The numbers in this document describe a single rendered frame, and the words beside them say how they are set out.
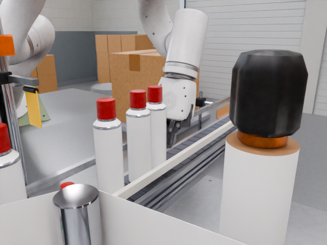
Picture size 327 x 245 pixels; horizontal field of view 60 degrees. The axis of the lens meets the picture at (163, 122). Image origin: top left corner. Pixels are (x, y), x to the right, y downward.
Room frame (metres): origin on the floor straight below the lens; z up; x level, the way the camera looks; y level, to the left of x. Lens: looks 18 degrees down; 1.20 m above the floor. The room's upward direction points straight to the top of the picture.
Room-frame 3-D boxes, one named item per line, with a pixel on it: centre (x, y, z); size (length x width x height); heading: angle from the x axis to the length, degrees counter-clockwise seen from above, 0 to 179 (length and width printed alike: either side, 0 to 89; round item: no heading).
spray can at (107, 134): (0.49, 0.10, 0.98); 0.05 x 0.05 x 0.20
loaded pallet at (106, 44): (4.83, 0.42, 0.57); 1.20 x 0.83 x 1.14; 144
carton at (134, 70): (1.17, 0.02, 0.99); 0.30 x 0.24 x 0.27; 147
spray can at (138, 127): (0.56, 0.05, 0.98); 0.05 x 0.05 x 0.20
